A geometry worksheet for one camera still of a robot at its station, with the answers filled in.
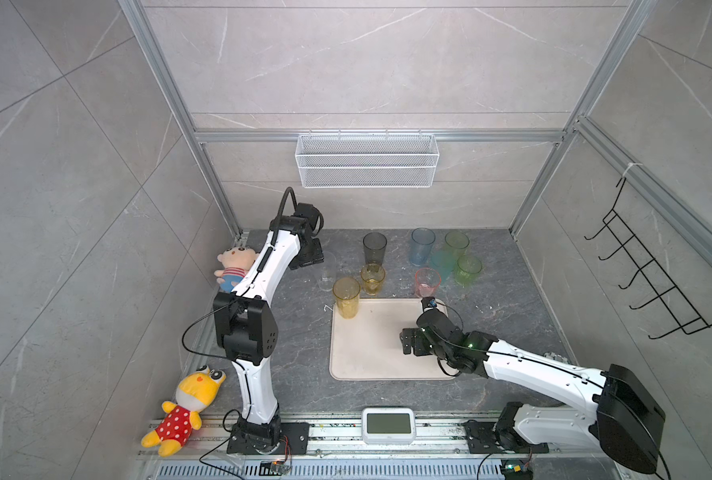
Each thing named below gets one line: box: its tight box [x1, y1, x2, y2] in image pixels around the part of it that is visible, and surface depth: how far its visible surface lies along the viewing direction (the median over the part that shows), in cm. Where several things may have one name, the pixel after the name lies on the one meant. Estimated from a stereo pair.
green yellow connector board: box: [500, 459, 533, 480], surface depth 72 cm
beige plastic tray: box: [329, 298, 457, 382], surface depth 89 cm
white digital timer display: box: [362, 407, 416, 445], surface depth 74 cm
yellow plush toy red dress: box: [141, 365, 226, 458], surface depth 74 cm
